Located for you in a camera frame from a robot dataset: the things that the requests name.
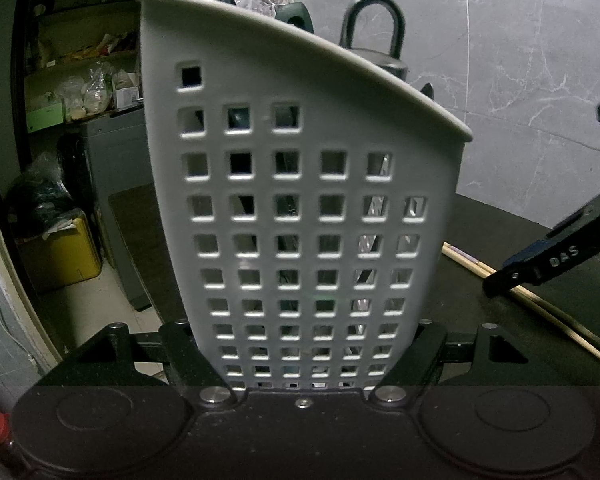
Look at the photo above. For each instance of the plastic bags of food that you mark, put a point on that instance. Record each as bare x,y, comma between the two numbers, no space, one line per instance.
90,95

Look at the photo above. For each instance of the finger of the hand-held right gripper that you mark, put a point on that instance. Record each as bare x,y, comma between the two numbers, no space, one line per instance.
522,258

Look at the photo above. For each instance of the black garbage bag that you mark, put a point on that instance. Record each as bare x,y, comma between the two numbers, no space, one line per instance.
40,195

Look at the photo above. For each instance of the white perforated utensil basket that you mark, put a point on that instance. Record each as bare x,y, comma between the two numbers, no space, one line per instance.
330,85

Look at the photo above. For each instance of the pale door frame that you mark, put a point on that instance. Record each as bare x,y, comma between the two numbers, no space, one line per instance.
30,312

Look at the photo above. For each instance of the white box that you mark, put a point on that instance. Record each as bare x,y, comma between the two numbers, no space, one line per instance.
127,92

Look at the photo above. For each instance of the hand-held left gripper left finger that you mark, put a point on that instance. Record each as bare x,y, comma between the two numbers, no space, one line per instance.
185,360

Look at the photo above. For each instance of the dark green slotted spatula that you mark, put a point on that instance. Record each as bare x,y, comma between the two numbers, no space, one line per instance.
305,12

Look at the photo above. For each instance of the grey washing machine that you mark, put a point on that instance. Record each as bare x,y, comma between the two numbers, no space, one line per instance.
110,155

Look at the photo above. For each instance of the dark wooden shelf cabinet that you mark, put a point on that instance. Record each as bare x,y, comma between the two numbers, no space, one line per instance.
80,15

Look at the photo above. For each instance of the green box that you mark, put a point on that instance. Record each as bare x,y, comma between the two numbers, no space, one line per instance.
45,117

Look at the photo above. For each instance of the wooden chopstick purple band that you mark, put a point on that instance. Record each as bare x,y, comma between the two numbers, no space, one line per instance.
565,334
570,322

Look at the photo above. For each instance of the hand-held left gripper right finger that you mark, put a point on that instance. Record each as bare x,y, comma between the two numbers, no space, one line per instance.
415,360

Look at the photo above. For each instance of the yellow box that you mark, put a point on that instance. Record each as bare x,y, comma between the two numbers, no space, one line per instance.
65,255

